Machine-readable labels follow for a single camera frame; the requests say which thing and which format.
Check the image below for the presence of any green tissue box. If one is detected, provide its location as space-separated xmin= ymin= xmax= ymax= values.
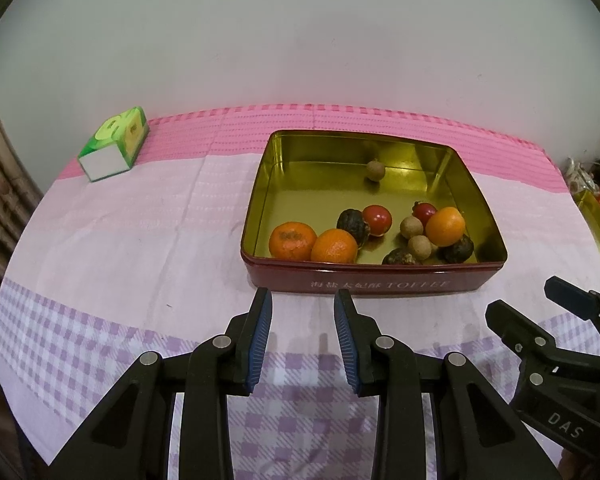
xmin=77 ymin=106 xmax=150 ymax=182

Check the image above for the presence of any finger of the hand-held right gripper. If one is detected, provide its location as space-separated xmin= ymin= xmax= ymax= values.
xmin=543 ymin=276 xmax=600 ymax=361
xmin=485 ymin=300 xmax=600 ymax=391

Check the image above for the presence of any orange mandarin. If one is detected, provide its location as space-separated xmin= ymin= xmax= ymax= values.
xmin=268 ymin=222 xmax=318 ymax=261
xmin=310 ymin=228 xmax=359 ymax=264

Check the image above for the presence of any gold tin lid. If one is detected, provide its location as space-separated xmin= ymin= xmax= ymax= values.
xmin=572 ymin=189 xmax=600 ymax=293

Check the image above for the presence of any pale bamboo frame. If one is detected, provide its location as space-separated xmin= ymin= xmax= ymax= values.
xmin=0 ymin=80 xmax=43 ymax=281

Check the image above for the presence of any red tomato with stem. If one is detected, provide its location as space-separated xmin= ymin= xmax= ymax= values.
xmin=412 ymin=201 xmax=439 ymax=226

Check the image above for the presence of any small red tomato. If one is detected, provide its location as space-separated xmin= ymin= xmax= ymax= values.
xmin=362 ymin=204 xmax=393 ymax=237

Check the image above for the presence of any smooth yellow orange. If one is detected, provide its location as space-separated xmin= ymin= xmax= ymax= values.
xmin=425 ymin=206 xmax=466 ymax=247

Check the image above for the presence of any dark wrinkled fruit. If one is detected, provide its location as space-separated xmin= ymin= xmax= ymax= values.
xmin=336 ymin=208 xmax=371 ymax=247
xmin=438 ymin=236 xmax=475 ymax=264
xmin=381 ymin=247 xmax=415 ymax=266

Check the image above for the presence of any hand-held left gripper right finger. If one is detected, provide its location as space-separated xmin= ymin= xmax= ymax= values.
xmin=333 ymin=288 xmax=563 ymax=480

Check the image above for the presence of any crumpled clear plastic bag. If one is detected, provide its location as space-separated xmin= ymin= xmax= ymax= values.
xmin=562 ymin=157 xmax=600 ymax=196

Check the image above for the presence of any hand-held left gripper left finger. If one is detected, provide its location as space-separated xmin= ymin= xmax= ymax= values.
xmin=45 ymin=287 xmax=273 ymax=480

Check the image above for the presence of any pink purple checked tablecloth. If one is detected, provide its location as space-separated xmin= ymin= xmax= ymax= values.
xmin=0 ymin=104 xmax=600 ymax=480

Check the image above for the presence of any red tin box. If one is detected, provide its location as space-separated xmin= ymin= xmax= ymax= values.
xmin=240 ymin=130 xmax=509 ymax=298

